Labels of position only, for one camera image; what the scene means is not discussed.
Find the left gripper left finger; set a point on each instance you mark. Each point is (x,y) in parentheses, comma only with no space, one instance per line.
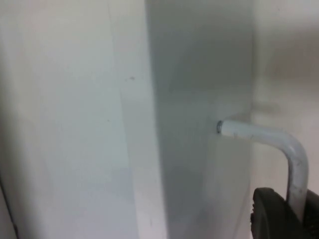
(271,219)

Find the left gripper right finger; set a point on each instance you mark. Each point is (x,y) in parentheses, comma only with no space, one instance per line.
(312,219)

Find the grey drawer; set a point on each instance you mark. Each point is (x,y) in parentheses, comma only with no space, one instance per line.
(194,99)

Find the small grey chest of drawers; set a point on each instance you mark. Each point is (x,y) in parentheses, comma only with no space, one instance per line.
(62,124)

